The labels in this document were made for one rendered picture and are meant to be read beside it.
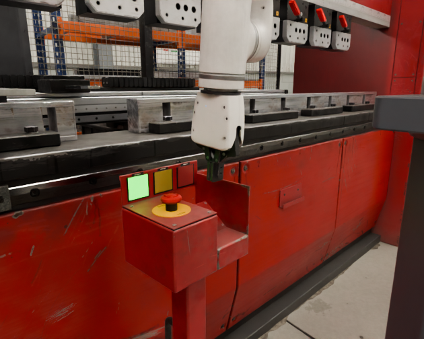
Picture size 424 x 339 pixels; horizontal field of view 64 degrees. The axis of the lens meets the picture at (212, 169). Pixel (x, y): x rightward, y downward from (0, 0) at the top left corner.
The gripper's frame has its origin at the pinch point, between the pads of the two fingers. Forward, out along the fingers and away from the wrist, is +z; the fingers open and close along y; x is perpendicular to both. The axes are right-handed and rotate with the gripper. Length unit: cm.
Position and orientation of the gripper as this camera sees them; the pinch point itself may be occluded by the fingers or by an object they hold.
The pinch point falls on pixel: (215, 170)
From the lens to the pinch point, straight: 67.0
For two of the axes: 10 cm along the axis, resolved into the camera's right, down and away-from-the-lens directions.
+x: 7.0, -1.7, 7.0
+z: -0.6, 9.5, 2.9
